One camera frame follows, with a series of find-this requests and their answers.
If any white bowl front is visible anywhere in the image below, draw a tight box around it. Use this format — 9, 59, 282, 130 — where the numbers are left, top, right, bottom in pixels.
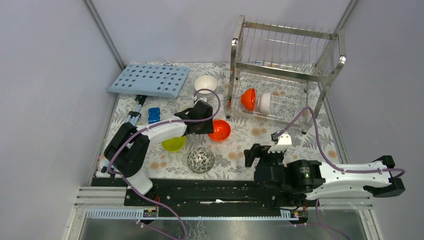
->
193, 93, 208, 98

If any orange bowl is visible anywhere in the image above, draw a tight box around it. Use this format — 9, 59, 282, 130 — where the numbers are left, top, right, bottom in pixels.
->
207, 119, 231, 142
240, 88, 256, 111

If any lime green bowl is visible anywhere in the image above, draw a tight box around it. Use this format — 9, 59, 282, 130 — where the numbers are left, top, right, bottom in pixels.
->
161, 136, 186, 153

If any leopard pattern bowl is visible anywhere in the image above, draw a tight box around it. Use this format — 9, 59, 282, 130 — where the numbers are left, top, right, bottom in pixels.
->
187, 147, 215, 174

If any white pink bowl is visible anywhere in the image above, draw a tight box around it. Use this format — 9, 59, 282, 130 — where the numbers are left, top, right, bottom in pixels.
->
258, 91, 272, 115

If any stainless steel dish rack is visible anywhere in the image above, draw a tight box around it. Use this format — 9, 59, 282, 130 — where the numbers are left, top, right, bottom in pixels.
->
225, 15, 347, 133

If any beige bowl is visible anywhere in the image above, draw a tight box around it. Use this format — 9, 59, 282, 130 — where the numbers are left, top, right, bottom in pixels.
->
178, 103, 195, 112

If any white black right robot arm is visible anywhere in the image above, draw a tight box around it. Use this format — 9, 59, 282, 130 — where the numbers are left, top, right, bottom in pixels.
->
243, 143, 406, 206

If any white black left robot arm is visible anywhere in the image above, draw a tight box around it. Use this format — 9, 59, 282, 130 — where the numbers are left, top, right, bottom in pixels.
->
103, 100, 214, 206

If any blue toy block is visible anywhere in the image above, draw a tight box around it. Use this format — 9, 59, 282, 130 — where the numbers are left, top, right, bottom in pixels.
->
147, 107, 161, 125

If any floral table mat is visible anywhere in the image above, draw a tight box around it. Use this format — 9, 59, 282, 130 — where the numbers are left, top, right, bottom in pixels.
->
96, 62, 342, 182

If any blue perforated tray stand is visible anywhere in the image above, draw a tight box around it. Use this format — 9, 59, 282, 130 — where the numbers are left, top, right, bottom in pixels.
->
100, 63, 192, 175

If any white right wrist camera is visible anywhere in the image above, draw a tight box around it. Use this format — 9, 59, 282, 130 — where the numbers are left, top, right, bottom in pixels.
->
268, 133, 293, 153

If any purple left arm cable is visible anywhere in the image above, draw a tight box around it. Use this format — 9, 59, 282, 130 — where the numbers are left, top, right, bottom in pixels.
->
107, 88, 222, 240

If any white slotted cable duct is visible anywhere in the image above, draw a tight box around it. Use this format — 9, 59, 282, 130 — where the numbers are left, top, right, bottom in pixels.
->
86, 207, 300, 222

